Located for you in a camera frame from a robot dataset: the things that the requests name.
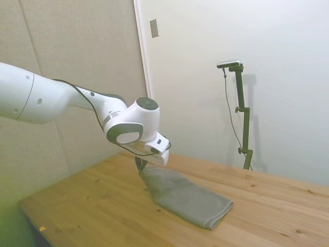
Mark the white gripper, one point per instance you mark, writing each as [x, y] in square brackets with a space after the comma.
[160, 159]

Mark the grey towel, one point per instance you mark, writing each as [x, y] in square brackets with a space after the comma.
[185, 195]

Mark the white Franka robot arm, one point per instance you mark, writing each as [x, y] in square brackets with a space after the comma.
[51, 100]

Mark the small yellow tape scrap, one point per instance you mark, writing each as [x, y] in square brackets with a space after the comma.
[42, 228]

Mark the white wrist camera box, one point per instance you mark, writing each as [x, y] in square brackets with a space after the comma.
[160, 142]

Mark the dark green camera stand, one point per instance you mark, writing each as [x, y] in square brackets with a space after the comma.
[245, 123]

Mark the white door frame trim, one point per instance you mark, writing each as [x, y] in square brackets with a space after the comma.
[144, 51]

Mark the silver camera on stand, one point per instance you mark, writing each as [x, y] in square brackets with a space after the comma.
[228, 63]

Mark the grey wall plate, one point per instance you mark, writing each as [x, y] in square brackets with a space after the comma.
[154, 28]

